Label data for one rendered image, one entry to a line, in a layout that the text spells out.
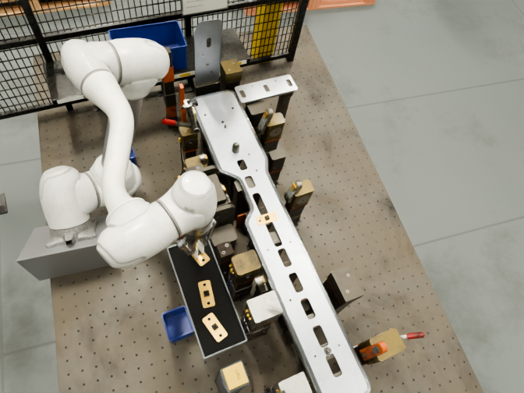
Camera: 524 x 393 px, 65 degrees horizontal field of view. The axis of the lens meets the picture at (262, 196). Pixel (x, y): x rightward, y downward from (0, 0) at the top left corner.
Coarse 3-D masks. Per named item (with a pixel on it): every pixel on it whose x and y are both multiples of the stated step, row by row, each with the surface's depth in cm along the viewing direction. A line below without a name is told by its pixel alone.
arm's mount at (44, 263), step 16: (32, 240) 165; (96, 240) 158; (32, 256) 151; (48, 256) 152; (64, 256) 156; (80, 256) 160; (96, 256) 164; (32, 272) 161; (48, 272) 165; (64, 272) 169
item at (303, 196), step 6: (306, 180) 168; (306, 186) 166; (312, 186) 167; (300, 192) 165; (306, 192) 165; (312, 192) 166; (294, 198) 166; (300, 198) 167; (306, 198) 170; (288, 204) 174; (294, 204) 170; (300, 204) 173; (306, 204) 176; (288, 210) 179; (294, 210) 178; (300, 210) 181; (294, 216) 185; (300, 216) 187; (294, 222) 191
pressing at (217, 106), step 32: (224, 96) 189; (224, 128) 180; (224, 160) 173; (256, 160) 175; (256, 192) 168; (256, 224) 161; (288, 224) 163; (288, 256) 157; (288, 288) 151; (320, 288) 152; (288, 320) 145; (320, 320) 146; (320, 352) 141; (352, 352) 143; (320, 384) 137; (352, 384) 138
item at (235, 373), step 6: (228, 366) 121; (234, 366) 121; (240, 366) 121; (228, 372) 120; (234, 372) 120; (240, 372) 121; (228, 378) 119; (234, 378) 120; (240, 378) 120; (246, 378) 120; (228, 384) 119; (234, 384) 119; (240, 384) 119
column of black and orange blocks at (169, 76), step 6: (168, 48) 171; (168, 54) 171; (168, 72) 179; (168, 78) 182; (174, 78) 184; (168, 84) 186; (168, 90) 189; (174, 90) 190; (168, 96) 192; (174, 96) 193; (168, 102) 196; (174, 102) 197; (168, 108) 200; (174, 108) 201; (168, 114) 203; (174, 114) 205; (168, 126) 211; (174, 126) 213
